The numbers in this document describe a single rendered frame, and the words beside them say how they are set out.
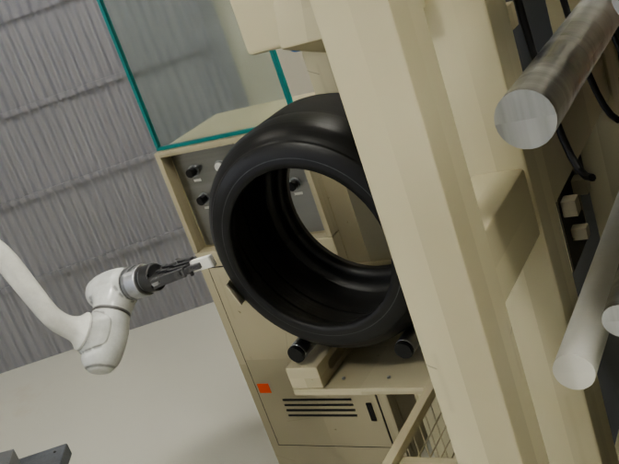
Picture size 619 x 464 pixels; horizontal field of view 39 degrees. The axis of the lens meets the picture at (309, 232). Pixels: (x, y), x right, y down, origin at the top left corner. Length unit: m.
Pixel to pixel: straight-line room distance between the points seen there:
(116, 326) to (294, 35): 1.24
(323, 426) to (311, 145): 1.57
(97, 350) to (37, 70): 2.69
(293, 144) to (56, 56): 3.08
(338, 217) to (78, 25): 2.36
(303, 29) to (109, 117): 3.54
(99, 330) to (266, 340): 0.88
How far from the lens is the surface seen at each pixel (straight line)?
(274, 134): 1.84
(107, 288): 2.39
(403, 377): 2.04
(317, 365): 2.08
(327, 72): 2.15
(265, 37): 1.46
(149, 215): 4.90
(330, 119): 1.82
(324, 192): 2.70
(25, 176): 4.94
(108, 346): 2.33
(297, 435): 3.25
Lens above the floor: 1.82
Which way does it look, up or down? 19 degrees down
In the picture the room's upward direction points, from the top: 19 degrees counter-clockwise
